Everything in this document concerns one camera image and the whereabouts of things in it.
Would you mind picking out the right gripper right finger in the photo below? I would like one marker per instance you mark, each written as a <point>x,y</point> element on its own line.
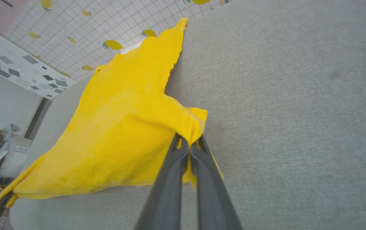
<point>211,204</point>

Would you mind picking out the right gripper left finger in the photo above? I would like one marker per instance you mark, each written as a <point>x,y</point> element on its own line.
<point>167,198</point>

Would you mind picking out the yellow shirt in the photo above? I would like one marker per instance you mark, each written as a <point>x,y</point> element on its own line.
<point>122,121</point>

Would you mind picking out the light blue cloth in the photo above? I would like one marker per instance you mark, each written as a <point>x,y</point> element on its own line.
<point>10,131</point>

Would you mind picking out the white laundry basket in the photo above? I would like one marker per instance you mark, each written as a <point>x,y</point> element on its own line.
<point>12,163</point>

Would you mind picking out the grey diamond print partition panel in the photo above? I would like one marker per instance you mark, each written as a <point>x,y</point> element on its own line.
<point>17,70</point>

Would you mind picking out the lemon print partition panel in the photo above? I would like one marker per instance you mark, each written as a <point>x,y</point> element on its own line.
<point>74,32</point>

